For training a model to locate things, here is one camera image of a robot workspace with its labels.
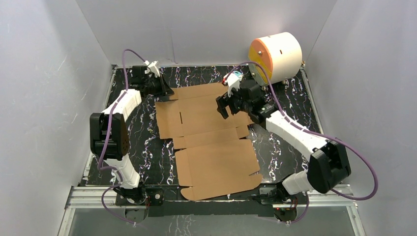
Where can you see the white cylindrical drum orange face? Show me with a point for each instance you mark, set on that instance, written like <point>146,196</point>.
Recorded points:
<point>280,55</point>

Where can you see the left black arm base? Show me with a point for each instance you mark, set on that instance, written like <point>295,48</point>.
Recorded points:
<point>142,196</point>

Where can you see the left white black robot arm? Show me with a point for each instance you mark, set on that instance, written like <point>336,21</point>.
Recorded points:
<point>109,139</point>

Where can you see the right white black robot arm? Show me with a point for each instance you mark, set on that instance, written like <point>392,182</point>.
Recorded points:
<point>328,163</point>

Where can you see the aluminium frame rail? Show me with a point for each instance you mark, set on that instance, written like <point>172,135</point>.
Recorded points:
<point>90,211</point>

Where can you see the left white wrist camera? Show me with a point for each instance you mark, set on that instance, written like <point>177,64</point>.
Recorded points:
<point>152,68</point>

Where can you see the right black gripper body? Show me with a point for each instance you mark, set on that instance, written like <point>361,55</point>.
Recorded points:
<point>247,106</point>

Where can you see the brown cardboard box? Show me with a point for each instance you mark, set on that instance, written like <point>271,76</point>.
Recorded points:
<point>213,155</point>

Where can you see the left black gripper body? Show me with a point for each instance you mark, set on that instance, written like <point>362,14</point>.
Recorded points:
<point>161,85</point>

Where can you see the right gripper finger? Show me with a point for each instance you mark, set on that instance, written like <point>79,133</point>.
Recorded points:
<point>223,106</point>
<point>236,104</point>

